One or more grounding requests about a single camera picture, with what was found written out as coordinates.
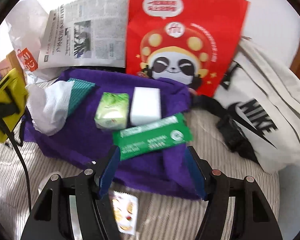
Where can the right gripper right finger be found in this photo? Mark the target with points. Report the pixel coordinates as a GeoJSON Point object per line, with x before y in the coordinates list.
{"type": "Point", "coordinates": [253, 216]}

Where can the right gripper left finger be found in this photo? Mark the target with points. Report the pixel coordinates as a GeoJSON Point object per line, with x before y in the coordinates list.
{"type": "Point", "coordinates": [80, 201]}

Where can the orange fruit print sachet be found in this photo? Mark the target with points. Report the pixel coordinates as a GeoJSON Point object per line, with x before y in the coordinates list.
{"type": "Point", "coordinates": [125, 208]}

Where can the green tissue pack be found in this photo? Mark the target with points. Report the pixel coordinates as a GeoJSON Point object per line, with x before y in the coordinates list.
{"type": "Point", "coordinates": [112, 111]}

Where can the yellow black pouch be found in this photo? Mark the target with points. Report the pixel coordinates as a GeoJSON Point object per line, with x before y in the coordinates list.
{"type": "Point", "coordinates": [13, 98]}

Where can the striped bed quilt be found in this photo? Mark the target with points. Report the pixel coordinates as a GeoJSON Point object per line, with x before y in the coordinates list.
{"type": "Point", "coordinates": [159, 216]}

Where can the purple fleece towel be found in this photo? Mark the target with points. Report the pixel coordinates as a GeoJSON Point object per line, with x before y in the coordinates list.
{"type": "Point", "coordinates": [151, 160]}

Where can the green wet wipe sachet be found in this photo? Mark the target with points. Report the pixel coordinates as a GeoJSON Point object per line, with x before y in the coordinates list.
{"type": "Point", "coordinates": [165, 133]}

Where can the white Nike waist bag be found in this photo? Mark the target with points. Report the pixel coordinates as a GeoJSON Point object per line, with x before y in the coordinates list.
{"type": "Point", "coordinates": [263, 97]}

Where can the teal striped cloth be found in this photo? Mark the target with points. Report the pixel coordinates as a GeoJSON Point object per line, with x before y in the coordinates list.
{"type": "Point", "coordinates": [79, 92]}

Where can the white sponge block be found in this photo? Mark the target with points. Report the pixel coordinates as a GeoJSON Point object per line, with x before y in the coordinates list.
{"type": "Point", "coordinates": [146, 106]}

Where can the folded newspaper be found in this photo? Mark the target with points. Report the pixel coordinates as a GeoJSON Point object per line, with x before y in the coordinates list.
{"type": "Point", "coordinates": [85, 33]}

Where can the red panda paper bag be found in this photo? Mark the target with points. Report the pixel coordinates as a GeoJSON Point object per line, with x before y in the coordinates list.
{"type": "Point", "coordinates": [189, 41]}

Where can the white Miniso plastic bag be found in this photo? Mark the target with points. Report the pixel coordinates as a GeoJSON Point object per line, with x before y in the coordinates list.
{"type": "Point", "coordinates": [26, 25]}

